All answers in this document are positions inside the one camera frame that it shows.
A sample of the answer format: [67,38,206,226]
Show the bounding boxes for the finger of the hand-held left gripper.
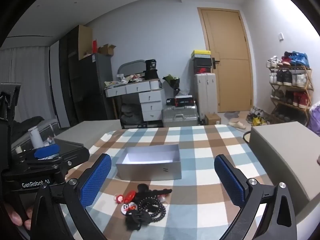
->
[25,140,90,173]
[34,144,61,159]

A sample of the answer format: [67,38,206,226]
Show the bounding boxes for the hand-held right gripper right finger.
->
[214,154,298,240]

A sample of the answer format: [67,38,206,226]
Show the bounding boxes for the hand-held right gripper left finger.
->
[30,153,112,240]

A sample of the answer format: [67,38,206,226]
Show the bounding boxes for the grey cardboard box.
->
[116,144,182,181]

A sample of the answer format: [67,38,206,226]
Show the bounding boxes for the black long hair clip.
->
[137,184,173,198]

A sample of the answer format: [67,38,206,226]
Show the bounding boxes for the black bead bracelet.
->
[136,197,167,222]

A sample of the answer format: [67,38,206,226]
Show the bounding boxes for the person's left hand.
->
[4,201,34,230]

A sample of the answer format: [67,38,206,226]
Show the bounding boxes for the white tumbler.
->
[28,127,43,148]

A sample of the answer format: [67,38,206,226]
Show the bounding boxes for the grey padded bed panel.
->
[54,120,122,153]
[250,121,320,201]

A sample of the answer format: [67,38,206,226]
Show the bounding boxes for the white and red round badge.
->
[121,202,137,215]

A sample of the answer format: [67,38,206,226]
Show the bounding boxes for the checkered blanket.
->
[56,125,310,240]

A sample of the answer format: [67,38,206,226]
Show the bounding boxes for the black hair claw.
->
[124,210,153,231]

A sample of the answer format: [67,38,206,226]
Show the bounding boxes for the brown cardboard box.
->
[204,114,222,125]

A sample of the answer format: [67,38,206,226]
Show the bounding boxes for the dark grey fridge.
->
[80,53,113,126]

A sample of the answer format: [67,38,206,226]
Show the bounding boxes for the pile of mixed shoes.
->
[246,106,268,127]

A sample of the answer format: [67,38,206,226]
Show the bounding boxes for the grey cloth bundle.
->
[120,104,143,126]

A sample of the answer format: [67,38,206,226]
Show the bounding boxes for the dark wardrobe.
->
[59,25,87,128]

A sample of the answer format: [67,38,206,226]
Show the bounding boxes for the white curtain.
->
[0,45,52,145]

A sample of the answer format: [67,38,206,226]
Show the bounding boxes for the silver suitcase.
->
[162,105,199,127]

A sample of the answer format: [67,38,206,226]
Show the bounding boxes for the white upright suitcase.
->
[194,73,218,125]

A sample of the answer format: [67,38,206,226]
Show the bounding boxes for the desk clutter pile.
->
[104,74,150,88]

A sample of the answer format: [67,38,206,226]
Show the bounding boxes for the black and red box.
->
[175,95,194,107]

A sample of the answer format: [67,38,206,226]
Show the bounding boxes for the white desk with drawers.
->
[104,79,165,122]

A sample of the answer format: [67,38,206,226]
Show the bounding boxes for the clear plastic bag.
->
[179,85,193,97]

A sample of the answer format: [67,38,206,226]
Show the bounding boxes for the purple bag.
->
[307,105,320,137]

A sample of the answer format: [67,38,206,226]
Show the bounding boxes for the open cardboard box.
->
[98,44,117,56]

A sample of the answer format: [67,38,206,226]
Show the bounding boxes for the large cardboard sheet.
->
[77,25,93,60]

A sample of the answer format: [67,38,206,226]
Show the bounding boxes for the black bag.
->
[144,69,160,80]

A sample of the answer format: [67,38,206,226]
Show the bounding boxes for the black wrapped flower bouquet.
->
[162,74,181,98]

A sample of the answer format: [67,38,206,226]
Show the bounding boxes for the shoe rack with shoes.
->
[266,51,313,108]

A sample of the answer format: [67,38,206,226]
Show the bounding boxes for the plain black shoe box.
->
[194,58,212,67]

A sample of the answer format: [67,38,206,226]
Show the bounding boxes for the wooden shoe rack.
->
[269,65,314,128]

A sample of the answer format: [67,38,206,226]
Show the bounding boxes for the yellow lid shoe box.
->
[191,50,211,58]

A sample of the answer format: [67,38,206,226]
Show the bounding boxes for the wooden door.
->
[197,7,254,113]

